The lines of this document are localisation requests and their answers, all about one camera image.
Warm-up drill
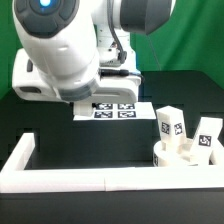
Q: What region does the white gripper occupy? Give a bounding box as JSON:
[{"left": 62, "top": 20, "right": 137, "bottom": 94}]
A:
[{"left": 12, "top": 49, "right": 141, "bottom": 104}]

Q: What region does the white round stool seat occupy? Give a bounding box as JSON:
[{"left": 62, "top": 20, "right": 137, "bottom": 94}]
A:
[{"left": 152, "top": 138, "right": 218, "bottom": 168}]

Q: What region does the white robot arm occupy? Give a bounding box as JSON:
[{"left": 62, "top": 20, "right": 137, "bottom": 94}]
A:
[{"left": 12, "top": 0, "right": 176, "bottom": 103}]

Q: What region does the white marker tag sheet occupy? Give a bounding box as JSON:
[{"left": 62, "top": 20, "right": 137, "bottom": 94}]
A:
[{"left": 74, "top": 102, "right": 156, "bottom": 120}]

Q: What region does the white U-shaped fence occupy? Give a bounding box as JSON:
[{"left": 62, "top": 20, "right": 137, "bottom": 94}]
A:
[{"left": 0, "top": 133, "right": 224, "bottom": 193}]

